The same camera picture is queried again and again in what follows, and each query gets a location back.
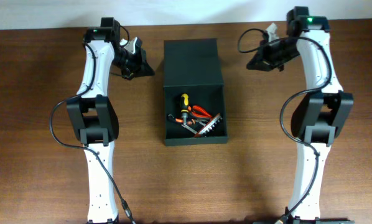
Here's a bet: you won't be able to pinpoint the silver ratchet wrench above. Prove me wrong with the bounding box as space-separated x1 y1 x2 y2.
167 114 204 135

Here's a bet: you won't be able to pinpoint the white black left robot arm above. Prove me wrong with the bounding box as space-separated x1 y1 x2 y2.
66 17 155 223

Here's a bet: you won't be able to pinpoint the black box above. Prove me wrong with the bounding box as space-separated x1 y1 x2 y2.
164 39 228 146

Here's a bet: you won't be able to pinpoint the black yellow stubby screwdriver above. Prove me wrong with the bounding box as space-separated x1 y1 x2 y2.
180 93 189 125

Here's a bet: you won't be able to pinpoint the orange black needle nose pliers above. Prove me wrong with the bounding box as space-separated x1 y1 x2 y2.
168 105 208 128

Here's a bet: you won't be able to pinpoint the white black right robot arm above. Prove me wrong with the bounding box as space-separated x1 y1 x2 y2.
246 6 354 223

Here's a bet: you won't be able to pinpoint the red black cutting pliers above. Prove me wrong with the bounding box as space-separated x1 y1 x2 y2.
188 105 213 119

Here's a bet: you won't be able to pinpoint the orange socket bit holder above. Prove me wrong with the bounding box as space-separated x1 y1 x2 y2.
194 113 223 138

